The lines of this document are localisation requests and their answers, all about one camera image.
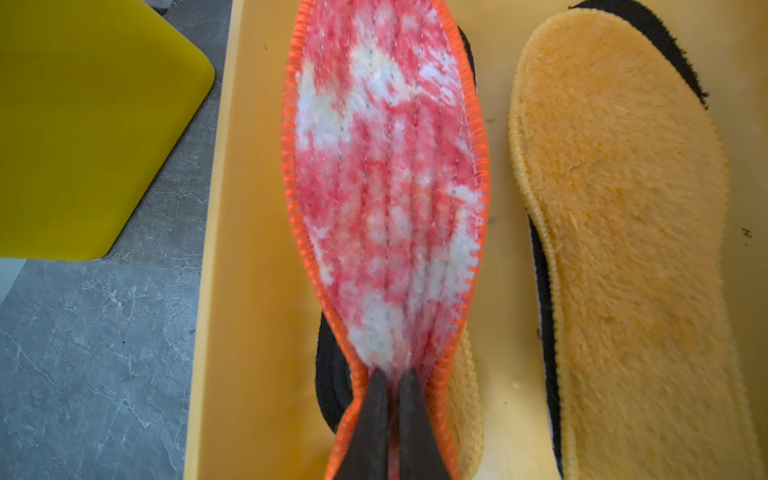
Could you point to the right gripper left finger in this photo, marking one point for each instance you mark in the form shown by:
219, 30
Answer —
367, 453

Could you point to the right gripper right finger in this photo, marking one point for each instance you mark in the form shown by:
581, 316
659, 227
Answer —
420, 456

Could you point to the black insole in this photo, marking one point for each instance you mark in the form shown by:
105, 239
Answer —
333, 383
652, 27

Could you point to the red patterned insole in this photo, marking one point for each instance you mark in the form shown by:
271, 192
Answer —
387, 180

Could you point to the yellow plastic storage tray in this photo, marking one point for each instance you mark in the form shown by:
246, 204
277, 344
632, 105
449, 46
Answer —
253, 409

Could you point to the yellow lidded box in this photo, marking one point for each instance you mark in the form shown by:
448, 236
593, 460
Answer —
94, 96

